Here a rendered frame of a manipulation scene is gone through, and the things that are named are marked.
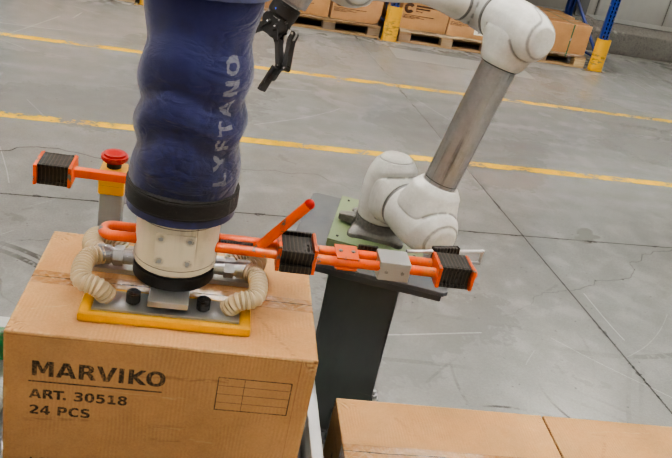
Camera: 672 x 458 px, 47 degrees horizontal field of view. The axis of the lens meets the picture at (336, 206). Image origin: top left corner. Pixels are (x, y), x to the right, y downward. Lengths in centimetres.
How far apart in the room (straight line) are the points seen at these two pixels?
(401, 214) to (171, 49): 106
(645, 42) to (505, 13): 986
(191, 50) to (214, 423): 75
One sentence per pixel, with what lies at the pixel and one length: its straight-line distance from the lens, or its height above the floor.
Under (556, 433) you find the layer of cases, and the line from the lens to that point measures 228.
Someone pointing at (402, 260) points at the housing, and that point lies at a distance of 167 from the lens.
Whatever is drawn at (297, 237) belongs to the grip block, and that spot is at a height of 110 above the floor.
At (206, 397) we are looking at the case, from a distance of 161.
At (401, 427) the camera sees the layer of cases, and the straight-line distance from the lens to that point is 210.
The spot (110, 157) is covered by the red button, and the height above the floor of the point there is 104.
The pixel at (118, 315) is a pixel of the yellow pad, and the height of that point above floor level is 97.
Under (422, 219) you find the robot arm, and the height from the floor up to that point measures 97.
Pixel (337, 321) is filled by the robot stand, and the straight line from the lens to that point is 255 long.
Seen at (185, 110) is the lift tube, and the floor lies 140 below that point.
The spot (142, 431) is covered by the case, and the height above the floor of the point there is 73.
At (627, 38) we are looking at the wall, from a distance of 1177.
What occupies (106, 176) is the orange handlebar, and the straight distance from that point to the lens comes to 187.
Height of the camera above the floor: 187
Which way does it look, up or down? 25 degrees down
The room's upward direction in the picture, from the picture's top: 12 degrees clockwise
